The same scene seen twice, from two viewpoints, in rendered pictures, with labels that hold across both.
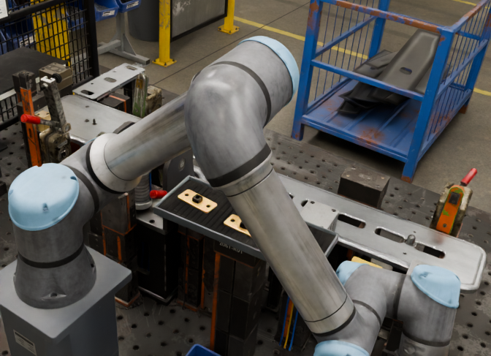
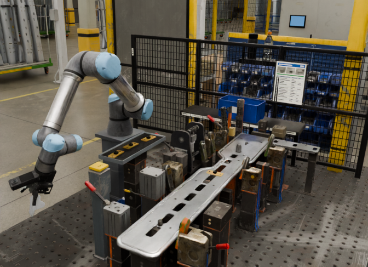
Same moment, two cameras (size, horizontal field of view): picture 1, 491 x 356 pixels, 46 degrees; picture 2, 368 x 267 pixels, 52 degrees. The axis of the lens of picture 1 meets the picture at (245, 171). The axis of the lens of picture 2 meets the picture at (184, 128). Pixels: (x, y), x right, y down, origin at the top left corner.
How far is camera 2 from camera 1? 211 cm
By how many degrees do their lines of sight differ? 81
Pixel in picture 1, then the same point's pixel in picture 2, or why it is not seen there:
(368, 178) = (216, 209)
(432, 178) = not seen: outside the picture
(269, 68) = (90, 55)
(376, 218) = (182, 215)
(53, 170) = not seen: hidden behind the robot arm
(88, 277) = (114, 130)
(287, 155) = (336, 255)
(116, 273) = (120, 138)
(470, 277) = (127, 242)
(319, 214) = (152, 171)
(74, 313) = (103, 135)
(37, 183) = not seen: hidden behind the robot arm
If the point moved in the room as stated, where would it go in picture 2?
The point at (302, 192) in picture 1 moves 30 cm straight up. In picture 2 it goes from (202, 193) to (205, 132)
